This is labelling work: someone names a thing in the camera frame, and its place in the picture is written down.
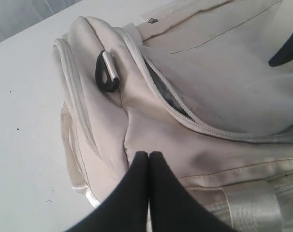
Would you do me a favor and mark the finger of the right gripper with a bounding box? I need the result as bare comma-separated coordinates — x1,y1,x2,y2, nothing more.
268,33,293,67

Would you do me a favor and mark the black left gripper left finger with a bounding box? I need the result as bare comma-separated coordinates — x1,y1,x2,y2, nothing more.
68,151,148,232

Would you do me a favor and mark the cream fabric duffel bag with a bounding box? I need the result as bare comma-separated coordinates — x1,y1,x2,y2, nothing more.
53,0,293,232

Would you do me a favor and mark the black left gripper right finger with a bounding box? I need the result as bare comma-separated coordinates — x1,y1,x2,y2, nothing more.
149,151,235,232

